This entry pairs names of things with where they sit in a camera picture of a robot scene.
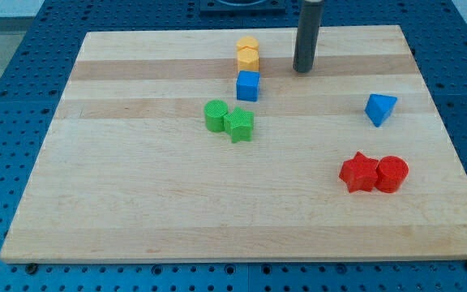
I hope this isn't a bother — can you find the blue cube block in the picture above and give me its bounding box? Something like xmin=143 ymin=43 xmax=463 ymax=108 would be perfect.
xmin=236 ymin=71 xmax=260 ymax=102

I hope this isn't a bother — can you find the green star block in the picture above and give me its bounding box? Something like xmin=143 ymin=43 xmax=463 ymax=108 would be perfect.
xmin=223 ymin=107 xmax=254 ymax=143

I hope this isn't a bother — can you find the wooden board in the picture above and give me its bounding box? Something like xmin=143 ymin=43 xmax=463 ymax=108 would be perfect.
xmin=0 ymin=25 xmax=467 ymax=264

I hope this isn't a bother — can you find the green cylinder block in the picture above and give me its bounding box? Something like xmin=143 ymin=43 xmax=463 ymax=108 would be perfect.
xmin=204 ymin=100 xmax=229 ymax=132

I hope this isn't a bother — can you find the yellow hexagon block front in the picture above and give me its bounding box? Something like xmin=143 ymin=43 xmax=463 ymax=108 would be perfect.
xmin=237 ymin=48 xmax=259 ymax=71

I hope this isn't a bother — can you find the yellow hexagon block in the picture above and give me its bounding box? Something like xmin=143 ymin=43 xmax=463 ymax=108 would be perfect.
xmin=236 ymin=36 xmax=259 ymax=51
xmin=237 ymin=48 xmax=259 ymax=71

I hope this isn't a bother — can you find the yellow hexagon block rear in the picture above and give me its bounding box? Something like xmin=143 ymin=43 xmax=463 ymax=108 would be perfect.
xmin=236 ymin=36 xmax=259 ymax=51

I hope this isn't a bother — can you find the red star block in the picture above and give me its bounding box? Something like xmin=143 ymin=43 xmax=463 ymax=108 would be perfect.
xmin=339 ymin=152 xmax=379 ymax=193

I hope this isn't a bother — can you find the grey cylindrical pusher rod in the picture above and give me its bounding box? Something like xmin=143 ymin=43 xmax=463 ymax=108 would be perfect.
xmin=293 ymin=0 xmax=324 ymax=73

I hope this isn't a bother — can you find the blue triangular prism block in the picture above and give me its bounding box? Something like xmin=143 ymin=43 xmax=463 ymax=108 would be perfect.
xmin=365 ymin=94 xmax=397 ymax=127

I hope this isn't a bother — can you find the red cylinder block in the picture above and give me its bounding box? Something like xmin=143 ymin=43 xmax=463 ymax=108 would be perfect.
xmin=375 ymin=156 xmax=409 ymax=193

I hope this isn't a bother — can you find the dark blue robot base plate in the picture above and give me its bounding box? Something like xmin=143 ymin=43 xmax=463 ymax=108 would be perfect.
xmin=198 ymin=0 xmax=287 ymax=15

